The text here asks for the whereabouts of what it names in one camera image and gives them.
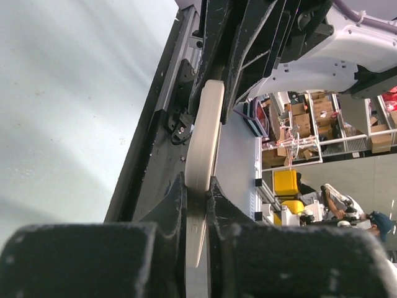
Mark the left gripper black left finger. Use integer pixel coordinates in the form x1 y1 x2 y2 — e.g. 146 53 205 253
1 174 187 297

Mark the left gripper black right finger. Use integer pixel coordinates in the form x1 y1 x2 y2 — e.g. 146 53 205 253
207 178 396 297

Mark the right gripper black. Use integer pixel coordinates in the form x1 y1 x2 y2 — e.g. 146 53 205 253
189 1 333 124

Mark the beige pink phone case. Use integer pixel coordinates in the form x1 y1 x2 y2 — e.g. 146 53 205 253
185 80 225 268

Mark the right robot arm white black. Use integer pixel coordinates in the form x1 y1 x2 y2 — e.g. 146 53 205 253
189 1 396 123

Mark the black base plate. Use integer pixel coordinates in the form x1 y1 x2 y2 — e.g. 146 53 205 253
105 5 201 222

